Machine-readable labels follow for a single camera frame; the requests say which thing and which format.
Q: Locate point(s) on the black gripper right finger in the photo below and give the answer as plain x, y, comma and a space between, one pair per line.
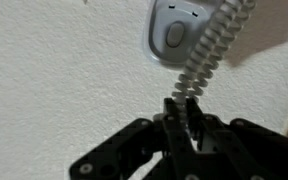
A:
250, 150

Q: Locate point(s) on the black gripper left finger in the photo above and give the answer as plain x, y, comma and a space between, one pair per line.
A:
140, 150

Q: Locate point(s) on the white wall telephone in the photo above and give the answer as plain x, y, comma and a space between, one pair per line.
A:
175, 30

